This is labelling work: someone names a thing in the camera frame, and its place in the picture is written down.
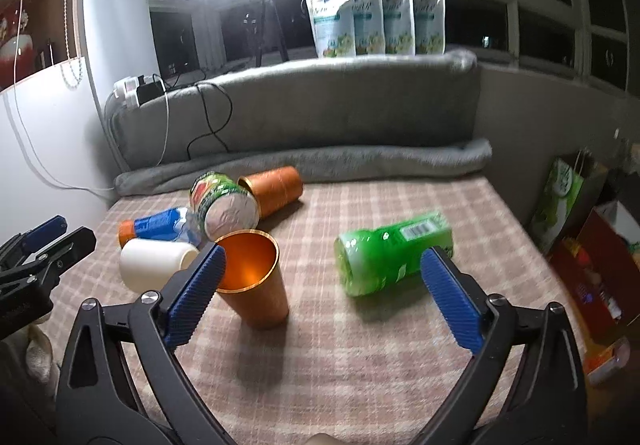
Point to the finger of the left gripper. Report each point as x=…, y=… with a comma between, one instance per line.
x=35, y=237
x=26, y=287

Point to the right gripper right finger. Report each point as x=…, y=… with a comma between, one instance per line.
x=523, y=383

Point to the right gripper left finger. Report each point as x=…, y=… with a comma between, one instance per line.
x=121, y=381

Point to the copper floral paper cup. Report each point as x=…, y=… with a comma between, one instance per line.
x=252, y=284

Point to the white plastic cup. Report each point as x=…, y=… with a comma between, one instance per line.
x=146, y=264

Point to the red cardboard box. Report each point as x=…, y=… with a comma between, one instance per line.
x=599, y=268

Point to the pink plaid seat cover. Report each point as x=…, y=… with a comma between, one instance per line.
x=369, y=370

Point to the white power strip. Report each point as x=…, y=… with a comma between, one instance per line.
x=136, y=91

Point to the grapefruit label green bottle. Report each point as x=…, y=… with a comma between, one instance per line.
x=221, y=206

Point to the green paper shopping bag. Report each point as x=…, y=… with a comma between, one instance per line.
x=571, y=190

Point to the green tea bottle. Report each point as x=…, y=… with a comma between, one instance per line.
x=370, y=260

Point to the grey fleece blanket roll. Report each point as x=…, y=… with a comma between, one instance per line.
x=316, y=165

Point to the grey sofa backrest cushion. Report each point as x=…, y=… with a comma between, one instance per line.
x=381, y=100

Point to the black tripod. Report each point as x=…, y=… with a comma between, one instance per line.
x=260, y=28

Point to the refill pouch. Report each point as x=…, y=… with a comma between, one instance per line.
x=333, y=28
x=429, y=26
x=399, y=29
x=369, y=27

